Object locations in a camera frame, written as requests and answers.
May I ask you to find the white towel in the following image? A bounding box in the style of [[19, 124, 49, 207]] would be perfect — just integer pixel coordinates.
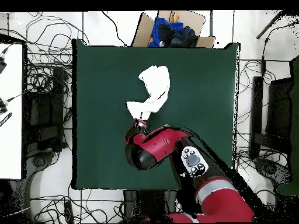
[[126, 65, 171, 121]]

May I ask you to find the dark green table cloth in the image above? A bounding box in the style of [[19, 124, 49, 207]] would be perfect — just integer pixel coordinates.
[[71, 38, 241, 191]]

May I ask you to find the brown cardboard box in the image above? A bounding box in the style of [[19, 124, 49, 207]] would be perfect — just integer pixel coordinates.
[[130, 10, 216, 48]]

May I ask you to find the dark navy garment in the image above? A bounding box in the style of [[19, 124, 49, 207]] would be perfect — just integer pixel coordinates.
[[157, 23, 199, 48]]

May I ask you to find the blue garment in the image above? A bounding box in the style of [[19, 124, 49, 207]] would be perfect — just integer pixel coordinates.
[[148, 17, 185, 48]]

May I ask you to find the black power strip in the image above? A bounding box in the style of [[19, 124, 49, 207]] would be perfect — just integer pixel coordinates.
[[64, 200, 74, 223]]

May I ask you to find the white desk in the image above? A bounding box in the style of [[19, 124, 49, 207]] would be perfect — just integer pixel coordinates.
[[0, 43, 24, 180]]

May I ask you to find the black labelled bar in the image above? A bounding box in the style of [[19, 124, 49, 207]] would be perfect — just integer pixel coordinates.
[[0, 112, 13, 128]]

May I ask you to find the black device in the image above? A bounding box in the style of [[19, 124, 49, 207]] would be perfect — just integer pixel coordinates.
[[0, 47, 9, 74], [0, 92, 29, 115]]

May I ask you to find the black rod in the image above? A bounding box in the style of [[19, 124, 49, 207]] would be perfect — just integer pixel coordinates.
[[255, 10, 290, 40]]

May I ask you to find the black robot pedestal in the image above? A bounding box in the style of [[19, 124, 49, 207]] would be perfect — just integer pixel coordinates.
[[123, 190, 183, 223]]

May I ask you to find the black cable tangle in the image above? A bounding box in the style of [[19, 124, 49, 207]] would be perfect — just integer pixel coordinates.
[[30, 186, 126, 223], [235, 59, 289, 164], [0, 11, 91, 94]]

